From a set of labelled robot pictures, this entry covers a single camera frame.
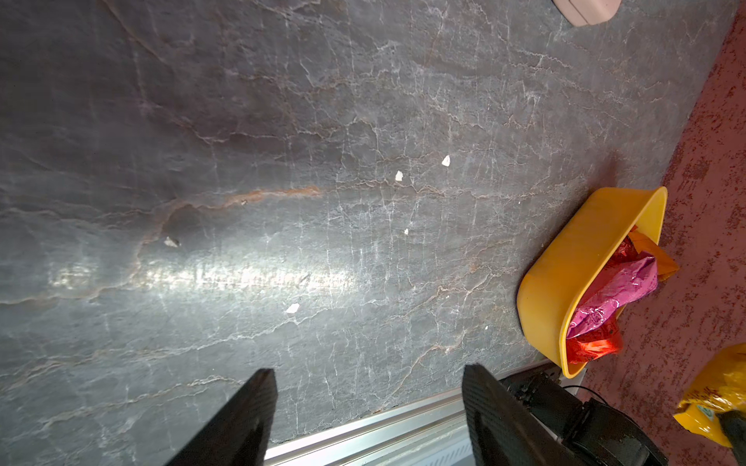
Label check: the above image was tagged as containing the yellow tea bag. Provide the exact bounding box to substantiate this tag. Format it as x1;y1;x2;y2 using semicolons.
673;344;745;448

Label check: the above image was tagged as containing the pink eraser case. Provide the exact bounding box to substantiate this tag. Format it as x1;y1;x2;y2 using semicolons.
553;0;622;27

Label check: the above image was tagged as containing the red tea bag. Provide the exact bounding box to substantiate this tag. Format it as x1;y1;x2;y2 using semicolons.
566;316;624;364

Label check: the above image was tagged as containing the orange tea bag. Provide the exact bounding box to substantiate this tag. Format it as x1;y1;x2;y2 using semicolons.
627;226;680;283

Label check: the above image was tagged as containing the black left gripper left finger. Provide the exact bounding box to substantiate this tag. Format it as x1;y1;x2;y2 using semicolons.
167;368;278;466

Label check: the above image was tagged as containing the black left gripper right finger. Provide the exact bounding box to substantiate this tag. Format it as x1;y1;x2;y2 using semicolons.
462;364;577;466

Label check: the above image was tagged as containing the yellow plastic storage box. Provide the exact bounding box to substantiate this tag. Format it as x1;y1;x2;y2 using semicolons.
517;186;668;379

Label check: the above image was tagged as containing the magenta tea bag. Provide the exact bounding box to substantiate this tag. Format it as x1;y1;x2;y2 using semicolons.
566;254;658;339

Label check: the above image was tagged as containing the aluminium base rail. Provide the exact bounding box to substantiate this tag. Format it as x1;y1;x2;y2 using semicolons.
264;388;474;465

